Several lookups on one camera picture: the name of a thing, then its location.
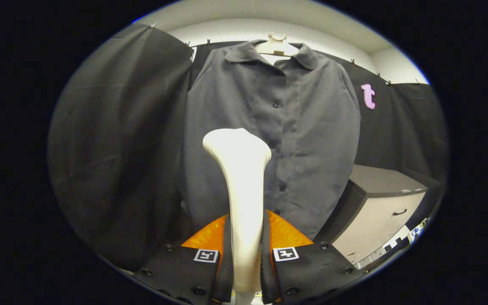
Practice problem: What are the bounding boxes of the grey-topped white drawer cabinet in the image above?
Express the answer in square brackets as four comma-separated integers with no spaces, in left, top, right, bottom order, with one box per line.
[314,164,428,265]

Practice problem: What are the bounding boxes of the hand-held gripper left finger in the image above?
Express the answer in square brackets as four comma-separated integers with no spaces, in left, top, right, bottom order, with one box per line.
[133,213,233,305]

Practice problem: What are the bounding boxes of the white desk with clutter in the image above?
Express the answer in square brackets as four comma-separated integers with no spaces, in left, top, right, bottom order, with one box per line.
[354,218,430,270]

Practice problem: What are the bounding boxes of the white garment steamer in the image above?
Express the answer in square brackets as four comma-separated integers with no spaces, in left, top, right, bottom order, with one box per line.
[202,128,272,305]

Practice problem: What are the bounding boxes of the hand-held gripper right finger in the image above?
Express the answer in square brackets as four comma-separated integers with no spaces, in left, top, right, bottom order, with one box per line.
[261,209,364,305]

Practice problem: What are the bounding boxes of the grey button-up shirt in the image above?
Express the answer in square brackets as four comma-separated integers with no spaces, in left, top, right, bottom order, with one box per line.
[180,40,362,240]

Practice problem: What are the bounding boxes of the white mannequin torso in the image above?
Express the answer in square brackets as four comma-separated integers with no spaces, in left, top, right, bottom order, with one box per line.
[256,32,300,65]

